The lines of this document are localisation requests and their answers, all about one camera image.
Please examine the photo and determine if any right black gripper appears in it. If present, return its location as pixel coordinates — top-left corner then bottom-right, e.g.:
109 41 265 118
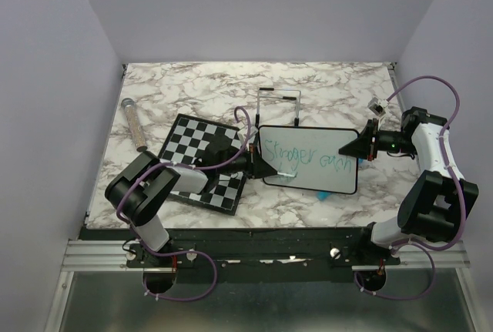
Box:
339 119 418 161

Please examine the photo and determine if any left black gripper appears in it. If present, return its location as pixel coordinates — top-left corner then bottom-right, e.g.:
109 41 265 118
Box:
216 143 277 179

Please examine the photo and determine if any white green marker pen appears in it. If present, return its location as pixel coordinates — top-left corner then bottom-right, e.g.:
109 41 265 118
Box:
277 172 297 178

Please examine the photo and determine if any black framed whiteboard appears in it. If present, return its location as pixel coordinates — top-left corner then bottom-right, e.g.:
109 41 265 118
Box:
259 125 359 195

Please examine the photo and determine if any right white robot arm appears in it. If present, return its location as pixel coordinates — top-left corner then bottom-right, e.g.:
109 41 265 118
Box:
339 107 479 264

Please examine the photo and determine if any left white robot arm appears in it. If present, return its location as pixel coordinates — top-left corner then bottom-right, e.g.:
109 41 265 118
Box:
104 136 277 267

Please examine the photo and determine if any blue cylindrical tube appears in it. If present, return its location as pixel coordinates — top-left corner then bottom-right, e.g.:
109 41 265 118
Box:
316 191 331 201

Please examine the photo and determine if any black and white chessboard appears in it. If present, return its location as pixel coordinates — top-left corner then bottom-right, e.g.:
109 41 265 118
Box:
159 114 246 216

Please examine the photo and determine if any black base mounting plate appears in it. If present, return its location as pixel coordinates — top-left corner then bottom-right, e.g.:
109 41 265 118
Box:
79 226 451 285

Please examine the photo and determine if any glittery silver tube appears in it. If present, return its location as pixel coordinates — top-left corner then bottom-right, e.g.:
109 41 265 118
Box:
121 98 148 153

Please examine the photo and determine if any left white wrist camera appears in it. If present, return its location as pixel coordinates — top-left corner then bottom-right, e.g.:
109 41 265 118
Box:
237 126 258 146

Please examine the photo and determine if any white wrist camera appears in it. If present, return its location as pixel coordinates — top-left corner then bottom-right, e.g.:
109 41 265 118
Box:
367 97 388 118
237 126 258 146

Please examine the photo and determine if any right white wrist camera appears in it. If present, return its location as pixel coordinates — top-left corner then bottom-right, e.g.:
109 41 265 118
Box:
367 97 388 118

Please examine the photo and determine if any wire whiteboard stand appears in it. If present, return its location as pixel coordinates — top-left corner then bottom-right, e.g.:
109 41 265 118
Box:
255 87 302 129

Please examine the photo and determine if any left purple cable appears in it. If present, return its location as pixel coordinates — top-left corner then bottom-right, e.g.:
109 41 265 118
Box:
116 106 219 303

